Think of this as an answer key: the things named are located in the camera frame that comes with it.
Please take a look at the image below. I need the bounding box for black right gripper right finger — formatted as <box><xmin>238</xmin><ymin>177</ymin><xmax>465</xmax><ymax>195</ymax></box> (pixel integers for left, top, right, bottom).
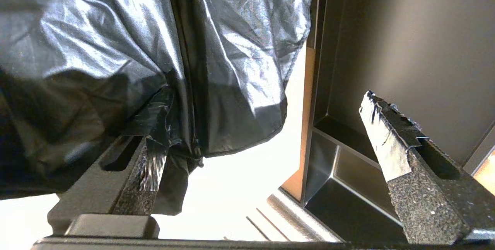
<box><xmin>359</xmin><ymin>90</ymin><xmax>495</xmax><ymax>245</ymax></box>

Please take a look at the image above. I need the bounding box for cream drawer with bar handle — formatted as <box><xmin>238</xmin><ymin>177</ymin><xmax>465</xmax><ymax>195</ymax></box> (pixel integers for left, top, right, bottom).
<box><xmin>0</xmin><ymin>0</ymin><xmax>495</xmax><ymax>243</ymax></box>

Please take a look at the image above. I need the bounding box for black umbrella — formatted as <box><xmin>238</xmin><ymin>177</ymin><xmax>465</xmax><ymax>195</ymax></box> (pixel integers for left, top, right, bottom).
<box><xmin>0</xmin><ymin>0</ymin><xmax>318</xmax><ymax>216</ymax></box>

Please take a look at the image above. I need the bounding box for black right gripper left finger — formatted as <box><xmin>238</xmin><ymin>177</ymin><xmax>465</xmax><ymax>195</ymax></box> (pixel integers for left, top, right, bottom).
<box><xmin>48</xmin><ymin>87</ymin><xmax>175</xmax><ymax>240</ymax></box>

